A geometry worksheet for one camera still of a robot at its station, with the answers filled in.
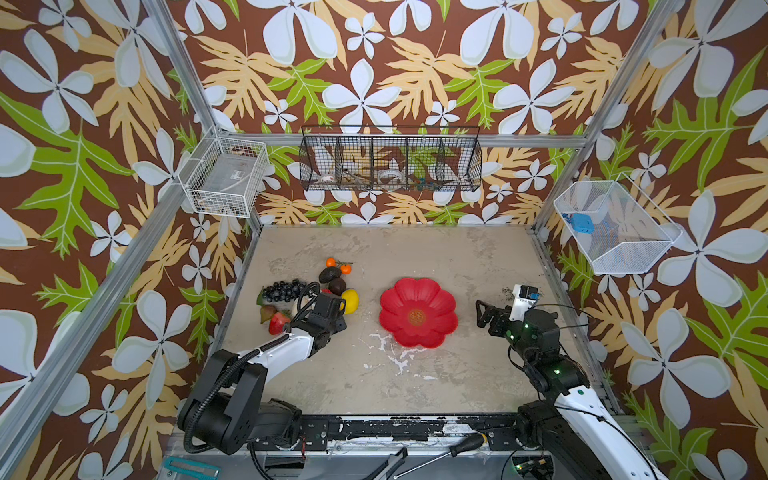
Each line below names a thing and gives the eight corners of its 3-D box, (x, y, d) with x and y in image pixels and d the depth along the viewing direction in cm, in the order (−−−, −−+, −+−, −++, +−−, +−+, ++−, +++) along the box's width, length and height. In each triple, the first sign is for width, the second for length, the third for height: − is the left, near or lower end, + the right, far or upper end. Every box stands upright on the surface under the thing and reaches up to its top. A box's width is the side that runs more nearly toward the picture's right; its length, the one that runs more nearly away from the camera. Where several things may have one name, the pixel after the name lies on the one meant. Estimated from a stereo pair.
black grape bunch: (263, 302, 100) (260, 296, 97) (268, 284, 104) (266, 279, 101) (302, 302, 100) (300, 297, 97) (305, 284, 104) (303, 279, 101)
